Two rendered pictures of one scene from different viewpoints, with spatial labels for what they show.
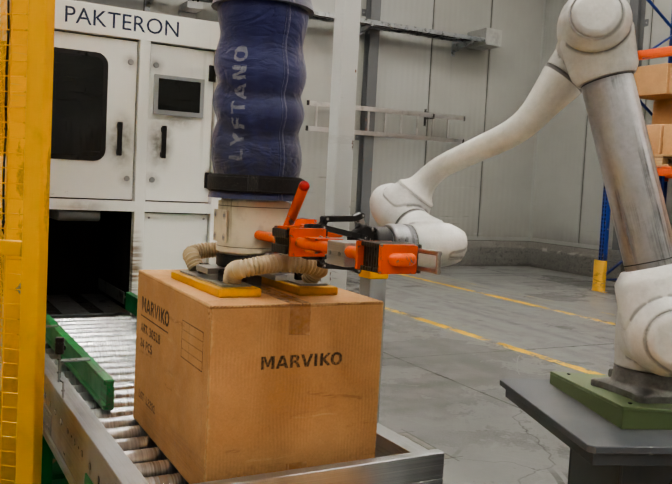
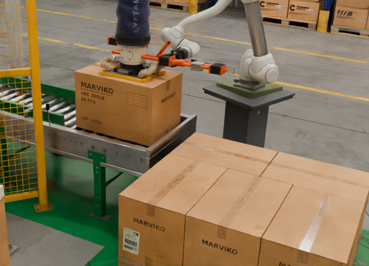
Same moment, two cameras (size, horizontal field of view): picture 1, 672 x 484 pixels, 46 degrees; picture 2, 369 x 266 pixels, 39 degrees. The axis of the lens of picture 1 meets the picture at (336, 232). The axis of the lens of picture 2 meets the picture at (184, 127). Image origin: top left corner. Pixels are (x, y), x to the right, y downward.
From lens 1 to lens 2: 223 cm
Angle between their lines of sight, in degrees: 40
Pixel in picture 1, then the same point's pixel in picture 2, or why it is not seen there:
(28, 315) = (37, 98)
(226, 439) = (155, 127)
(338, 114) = not seen: outside the picture
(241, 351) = (158, 99)
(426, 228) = (193, 46)
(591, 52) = not seen: outside the picture
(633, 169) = (260, 28)
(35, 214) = (37, 56)
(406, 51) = not seen: outside the picture
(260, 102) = (143, 10)
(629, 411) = (253, 94)
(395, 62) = not seen: outside the picture
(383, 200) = (170, 35)
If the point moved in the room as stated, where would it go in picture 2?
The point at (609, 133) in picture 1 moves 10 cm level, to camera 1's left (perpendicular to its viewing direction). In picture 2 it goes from (253, 18) to (242, 20)
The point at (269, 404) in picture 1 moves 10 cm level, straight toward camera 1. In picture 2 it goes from (162, 113) to (172, 118)
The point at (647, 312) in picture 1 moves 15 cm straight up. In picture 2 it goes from (265, 69) to (267, 47)
